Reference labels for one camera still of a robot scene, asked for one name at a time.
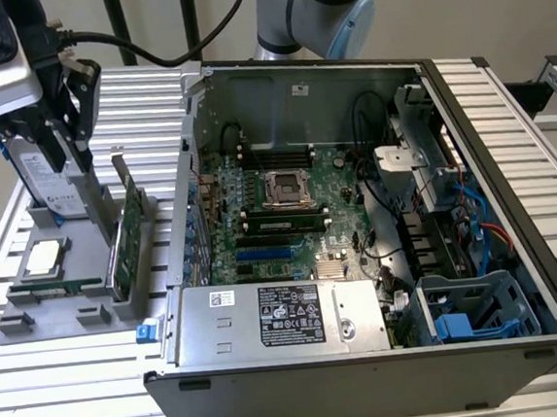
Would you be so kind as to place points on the blue expansion slot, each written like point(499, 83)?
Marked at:
point(265, 255)

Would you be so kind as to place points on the CPU socket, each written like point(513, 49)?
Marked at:
point(281, 185)

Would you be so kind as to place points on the black stand pole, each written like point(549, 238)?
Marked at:
point(188, 11)
point(118, 17)

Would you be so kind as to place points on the silver metal bracket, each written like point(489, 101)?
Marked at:
point(396, 159)

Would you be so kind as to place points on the long black expansion slot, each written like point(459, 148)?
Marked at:
point(266, 240)

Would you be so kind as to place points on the bare green RAM stick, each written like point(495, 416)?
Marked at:
point(82, 285)

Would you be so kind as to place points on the small white sticker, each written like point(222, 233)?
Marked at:
point(300, 89)

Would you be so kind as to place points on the grey parts rack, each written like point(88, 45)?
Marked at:
point(55, 328)

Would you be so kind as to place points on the grey metal drive cage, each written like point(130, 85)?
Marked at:
point(409, 109)

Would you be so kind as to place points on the silver coin cell battery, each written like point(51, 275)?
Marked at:
point(337, 161)

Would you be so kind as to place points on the silver CPU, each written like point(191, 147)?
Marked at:
point(43, 256)

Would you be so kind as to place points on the grey disk bay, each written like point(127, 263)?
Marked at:
point(460, 282)

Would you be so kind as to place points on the green graphics card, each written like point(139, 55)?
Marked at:
point(134, 231)

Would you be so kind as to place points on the open grey PC case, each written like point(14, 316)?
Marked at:
point(323, 390)

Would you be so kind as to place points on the small silver chipset heatsink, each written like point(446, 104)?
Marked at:
point(330, 270)

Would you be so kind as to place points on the RAM stick with white label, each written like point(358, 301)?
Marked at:
point(280, 225)

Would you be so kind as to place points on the blue case latch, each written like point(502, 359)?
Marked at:
point(148, 331)

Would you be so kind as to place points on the silver power supply unit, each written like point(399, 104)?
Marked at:
point(212, 341)

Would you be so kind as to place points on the short black expansion slot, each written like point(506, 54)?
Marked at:
point(246, 270)

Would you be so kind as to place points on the hard disk in blue carrier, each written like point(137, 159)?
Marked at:
point(58, 198)

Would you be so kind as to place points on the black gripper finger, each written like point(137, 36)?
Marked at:
point(82, 108)
point(50, 140)

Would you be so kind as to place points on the green motherboard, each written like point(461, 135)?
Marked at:
point(342, 212)

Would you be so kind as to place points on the blue disk carrier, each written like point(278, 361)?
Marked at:
point(452, 326)

